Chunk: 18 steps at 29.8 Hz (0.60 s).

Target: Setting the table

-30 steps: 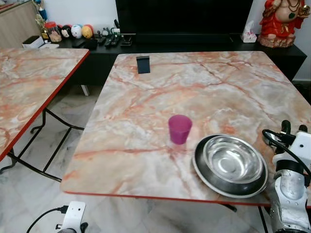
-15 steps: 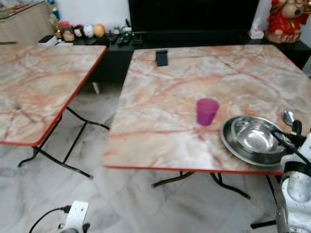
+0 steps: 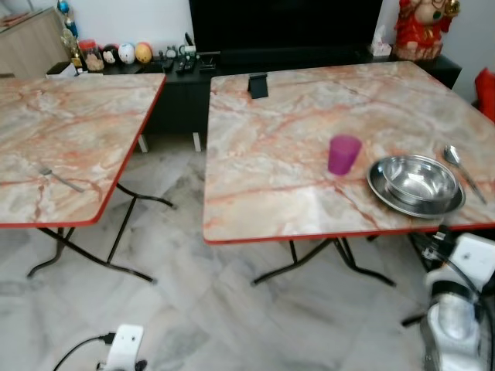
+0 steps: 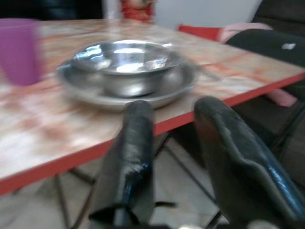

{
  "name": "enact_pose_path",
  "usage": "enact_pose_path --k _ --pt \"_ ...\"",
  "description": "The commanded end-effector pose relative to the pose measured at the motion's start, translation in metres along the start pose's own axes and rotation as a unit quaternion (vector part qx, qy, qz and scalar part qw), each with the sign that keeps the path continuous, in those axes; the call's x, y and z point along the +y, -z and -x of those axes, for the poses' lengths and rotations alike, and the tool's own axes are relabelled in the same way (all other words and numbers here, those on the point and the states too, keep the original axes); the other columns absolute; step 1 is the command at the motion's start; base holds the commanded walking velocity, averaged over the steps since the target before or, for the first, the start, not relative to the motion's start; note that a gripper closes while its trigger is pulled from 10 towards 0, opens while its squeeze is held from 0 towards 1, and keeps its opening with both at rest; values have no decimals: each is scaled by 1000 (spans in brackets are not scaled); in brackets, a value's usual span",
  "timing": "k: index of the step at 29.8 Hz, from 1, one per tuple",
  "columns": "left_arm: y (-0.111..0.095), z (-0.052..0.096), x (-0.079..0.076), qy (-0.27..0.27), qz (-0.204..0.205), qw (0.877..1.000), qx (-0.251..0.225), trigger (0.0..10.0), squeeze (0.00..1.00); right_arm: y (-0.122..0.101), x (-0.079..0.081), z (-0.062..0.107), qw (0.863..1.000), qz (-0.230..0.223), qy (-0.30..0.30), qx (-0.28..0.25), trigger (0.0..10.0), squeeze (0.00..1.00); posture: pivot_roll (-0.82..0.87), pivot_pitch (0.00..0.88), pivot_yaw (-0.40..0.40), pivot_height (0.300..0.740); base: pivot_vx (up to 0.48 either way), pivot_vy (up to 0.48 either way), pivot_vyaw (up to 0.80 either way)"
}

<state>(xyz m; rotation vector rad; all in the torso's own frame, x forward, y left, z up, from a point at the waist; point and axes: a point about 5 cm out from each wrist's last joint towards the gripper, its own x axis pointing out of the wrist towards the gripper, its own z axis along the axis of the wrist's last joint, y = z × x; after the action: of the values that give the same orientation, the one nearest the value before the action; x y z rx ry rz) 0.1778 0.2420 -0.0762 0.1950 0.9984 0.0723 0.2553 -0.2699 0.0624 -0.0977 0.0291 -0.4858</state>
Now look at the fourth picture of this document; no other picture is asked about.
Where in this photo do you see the steel bowl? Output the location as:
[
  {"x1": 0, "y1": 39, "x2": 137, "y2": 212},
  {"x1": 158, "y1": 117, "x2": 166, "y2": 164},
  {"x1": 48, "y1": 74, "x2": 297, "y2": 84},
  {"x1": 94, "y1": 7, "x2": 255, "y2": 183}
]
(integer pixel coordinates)
[{"x1": 71, "y1": 39, "x2": 181, "y2": 97}]

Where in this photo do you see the white panel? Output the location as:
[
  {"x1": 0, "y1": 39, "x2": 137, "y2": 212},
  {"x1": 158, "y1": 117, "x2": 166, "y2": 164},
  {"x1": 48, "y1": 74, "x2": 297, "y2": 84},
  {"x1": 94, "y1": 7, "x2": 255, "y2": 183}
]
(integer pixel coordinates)
[{"x1": 153, "y1": 0, "x2": 263, "y2": 31}]

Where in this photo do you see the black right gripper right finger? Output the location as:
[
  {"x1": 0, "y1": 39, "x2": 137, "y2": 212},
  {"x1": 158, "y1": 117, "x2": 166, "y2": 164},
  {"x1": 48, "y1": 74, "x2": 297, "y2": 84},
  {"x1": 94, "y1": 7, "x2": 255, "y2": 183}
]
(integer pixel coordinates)
[{"x1": 193, "y1": 96, "x2": 305, "y2": 229}]

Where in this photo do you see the dark brown chair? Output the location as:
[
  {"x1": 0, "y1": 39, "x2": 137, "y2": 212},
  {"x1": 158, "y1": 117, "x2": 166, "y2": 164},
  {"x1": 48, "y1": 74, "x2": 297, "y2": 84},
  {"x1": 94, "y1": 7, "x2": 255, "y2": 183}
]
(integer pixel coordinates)
[{"x1": 252, "y1": 0, "x2": 305, "y2": 36}]

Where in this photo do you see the black bag with white label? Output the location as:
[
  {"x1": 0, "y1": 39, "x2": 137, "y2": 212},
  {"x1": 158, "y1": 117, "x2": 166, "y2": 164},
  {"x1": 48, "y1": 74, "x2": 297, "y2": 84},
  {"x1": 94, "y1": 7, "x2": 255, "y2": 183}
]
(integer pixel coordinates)
[{"x1": 225, "y1": 30, "x2": 305, "y2": 69}]

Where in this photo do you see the red figure statue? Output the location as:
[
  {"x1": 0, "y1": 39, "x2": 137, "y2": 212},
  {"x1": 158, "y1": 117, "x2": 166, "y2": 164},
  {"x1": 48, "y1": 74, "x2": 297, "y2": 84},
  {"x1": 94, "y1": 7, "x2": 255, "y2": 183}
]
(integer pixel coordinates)
[{"x1": 120, "y1": 0, "x2": 154, "y2": 23}]

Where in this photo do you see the purple plastic cup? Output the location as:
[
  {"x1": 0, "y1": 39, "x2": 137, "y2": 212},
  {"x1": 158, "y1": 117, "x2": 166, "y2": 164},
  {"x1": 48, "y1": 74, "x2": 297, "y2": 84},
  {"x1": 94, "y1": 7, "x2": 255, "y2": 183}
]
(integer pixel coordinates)
[{"x1": 0, "y1": 18, "x2": 46, "y2": 86}]

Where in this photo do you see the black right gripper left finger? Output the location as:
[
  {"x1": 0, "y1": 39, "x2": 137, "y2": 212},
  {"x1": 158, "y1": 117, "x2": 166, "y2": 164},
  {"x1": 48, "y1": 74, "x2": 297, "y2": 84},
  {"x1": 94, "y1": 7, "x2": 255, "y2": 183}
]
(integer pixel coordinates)
[{"x1": 88, "y1": 100, "x2": 155, "y2": 226}]

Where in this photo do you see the marble table with red edge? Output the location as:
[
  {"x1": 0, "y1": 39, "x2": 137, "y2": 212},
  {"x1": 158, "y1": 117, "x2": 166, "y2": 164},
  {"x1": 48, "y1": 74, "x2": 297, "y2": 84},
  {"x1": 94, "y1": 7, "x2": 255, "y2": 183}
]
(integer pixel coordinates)
[{"x1": 0, "y1": 18, "x2": 305, "y2": 229}]

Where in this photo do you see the steel plate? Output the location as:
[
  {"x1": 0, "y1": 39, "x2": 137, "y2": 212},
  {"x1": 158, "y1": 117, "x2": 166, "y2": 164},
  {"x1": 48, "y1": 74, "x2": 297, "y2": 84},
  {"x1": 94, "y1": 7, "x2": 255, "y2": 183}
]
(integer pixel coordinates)
[{"x1": 56, "y1": 56, "x2": 198, "y2": 113}]

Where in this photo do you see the red plastic chair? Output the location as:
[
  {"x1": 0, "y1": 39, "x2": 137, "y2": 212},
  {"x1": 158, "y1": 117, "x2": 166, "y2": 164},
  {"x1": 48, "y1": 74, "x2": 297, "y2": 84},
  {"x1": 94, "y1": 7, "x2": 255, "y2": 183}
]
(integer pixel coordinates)
[{"x1": 177, "y1": 23, "x2": 224, "y2": 42}]

